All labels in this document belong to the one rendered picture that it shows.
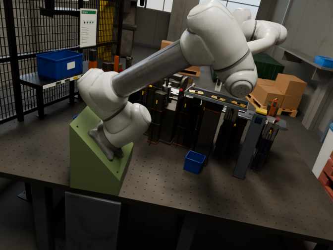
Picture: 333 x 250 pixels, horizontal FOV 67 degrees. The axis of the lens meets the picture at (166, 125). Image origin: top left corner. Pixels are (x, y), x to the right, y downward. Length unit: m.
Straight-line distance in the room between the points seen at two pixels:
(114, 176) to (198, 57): 0.72
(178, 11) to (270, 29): 7.35
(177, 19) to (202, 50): 7.84
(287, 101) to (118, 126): 4.38
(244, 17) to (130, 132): 0.79
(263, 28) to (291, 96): 3.95
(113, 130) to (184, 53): 0.55
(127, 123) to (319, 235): 1.11
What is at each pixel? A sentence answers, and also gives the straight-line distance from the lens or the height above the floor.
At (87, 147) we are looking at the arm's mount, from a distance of 1.23.
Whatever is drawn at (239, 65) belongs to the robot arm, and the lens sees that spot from 0.83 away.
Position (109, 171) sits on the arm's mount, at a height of 0.85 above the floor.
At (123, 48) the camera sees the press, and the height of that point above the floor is 0.20.
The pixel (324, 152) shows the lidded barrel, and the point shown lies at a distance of 3.46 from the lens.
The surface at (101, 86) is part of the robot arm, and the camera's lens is 1.10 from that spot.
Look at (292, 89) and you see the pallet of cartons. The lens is 5.24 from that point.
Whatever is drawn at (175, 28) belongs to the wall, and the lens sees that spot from 8.66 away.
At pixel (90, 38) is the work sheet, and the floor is 1.22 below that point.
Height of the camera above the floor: 1.63
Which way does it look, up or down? 26 degrees down
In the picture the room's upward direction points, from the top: 10 degrees clockwise
